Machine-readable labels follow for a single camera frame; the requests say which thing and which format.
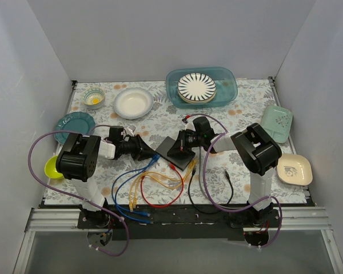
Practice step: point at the mint green square tray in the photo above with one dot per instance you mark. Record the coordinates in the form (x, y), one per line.
(277, 121)

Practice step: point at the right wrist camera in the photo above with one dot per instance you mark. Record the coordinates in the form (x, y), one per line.
(188, 125)

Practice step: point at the teal scalloped plate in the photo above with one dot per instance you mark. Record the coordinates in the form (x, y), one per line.
(80, 122)

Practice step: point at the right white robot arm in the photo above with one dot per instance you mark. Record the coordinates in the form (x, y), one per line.
(257, 150)

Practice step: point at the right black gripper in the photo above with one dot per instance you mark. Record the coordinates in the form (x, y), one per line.
(182, 142)

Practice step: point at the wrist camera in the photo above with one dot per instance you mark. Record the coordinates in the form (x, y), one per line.
(188, 125)
(129, 130)

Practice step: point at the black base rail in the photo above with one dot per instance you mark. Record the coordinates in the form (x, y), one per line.
(179, 222)

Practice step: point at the striped blue white plate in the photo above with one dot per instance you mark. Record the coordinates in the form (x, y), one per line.
(196, 88)

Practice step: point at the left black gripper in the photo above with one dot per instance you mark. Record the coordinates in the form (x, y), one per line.
(137, 146)

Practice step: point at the floral table mat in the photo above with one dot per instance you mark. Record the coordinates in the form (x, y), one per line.
(227, 178)

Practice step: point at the black network switch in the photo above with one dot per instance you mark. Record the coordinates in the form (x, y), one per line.
(174, 155)

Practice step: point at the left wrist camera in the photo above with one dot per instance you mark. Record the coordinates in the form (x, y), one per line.
(129, 130)

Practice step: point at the lime green bowl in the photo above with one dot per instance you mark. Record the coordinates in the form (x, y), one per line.
(50, 169)

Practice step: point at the cream square dish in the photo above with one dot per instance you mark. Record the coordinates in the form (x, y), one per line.
(294, 169)

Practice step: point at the teal plastic container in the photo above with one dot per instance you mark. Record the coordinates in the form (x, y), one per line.
(227, 89)

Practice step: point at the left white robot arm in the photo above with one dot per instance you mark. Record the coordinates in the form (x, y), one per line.
(77, 162)

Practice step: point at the white deep plate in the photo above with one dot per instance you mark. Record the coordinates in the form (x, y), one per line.
(133, 103)

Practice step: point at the small patterned bowl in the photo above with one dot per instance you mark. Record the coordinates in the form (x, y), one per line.
(93, 98)

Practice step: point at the aluminium frame rail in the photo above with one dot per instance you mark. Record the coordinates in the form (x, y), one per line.
(66, 219)

